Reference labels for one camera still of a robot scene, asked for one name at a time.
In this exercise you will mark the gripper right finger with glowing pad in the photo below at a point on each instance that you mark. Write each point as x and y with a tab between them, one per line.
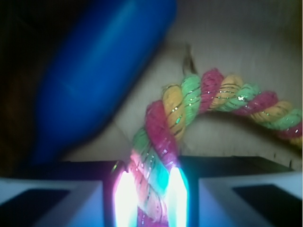
235	192

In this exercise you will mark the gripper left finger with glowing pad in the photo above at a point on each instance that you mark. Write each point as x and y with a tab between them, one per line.
69	194

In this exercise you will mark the blue plastic object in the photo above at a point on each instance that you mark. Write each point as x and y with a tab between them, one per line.
93	70

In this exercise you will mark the brown paper bag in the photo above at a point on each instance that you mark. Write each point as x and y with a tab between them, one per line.
259	40

